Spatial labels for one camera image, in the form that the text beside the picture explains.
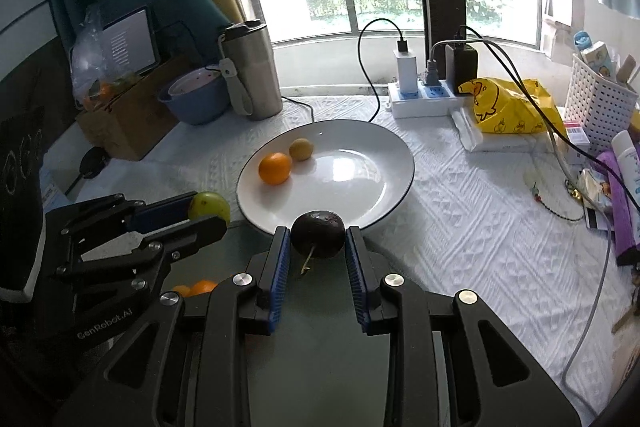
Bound red and white small box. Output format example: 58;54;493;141
562;119;591;148

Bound beaded string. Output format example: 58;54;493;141
524;171;587;223

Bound white round plate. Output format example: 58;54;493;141
236;119;416;236

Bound dark purple passion fruit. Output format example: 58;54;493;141
291;210;347;277

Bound tablet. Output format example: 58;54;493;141
100;6;162;76

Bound cardboard box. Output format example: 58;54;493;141
75;56;197;162

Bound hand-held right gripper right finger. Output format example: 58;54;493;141
345;226;583;427

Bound clear plastic bag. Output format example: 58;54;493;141
70;4;144;110

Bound green round fruit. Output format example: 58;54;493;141
188;191;232;226

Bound grey cable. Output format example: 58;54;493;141
429;39;617;397

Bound snack packet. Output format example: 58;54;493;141
574;169;614;213

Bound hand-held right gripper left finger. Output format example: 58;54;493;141
55;227;292;427

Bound white perforated basket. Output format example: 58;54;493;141
564;53;640;158

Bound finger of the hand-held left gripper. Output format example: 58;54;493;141
45;192;199;254
54;215;229;281

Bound pink bowl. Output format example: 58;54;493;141
167;68;224;97

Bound white tissue pack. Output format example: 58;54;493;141
449;107;557;153

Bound dark green tray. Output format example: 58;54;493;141
165;219;451;427

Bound black charger brick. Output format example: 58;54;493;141
444;43;479;94

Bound purple pouch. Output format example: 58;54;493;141
594;149;640;266

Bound white charger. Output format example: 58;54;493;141
393;49;418;96

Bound white power strip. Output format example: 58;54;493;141
387;81;468;119

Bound blue bowl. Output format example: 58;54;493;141
157;66;232;126

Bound small yellow-brown fruit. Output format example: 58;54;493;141
289;137;314;162

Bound duck print carton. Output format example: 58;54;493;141
579;41;616;80

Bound black charger cable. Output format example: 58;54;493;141
357;18;409;124

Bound stainless steel travel mug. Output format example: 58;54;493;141
218;20;284;122

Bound white bottle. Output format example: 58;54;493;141
610;130;640;208

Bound yellow duck plastic bag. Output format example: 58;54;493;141
457;77;569;136

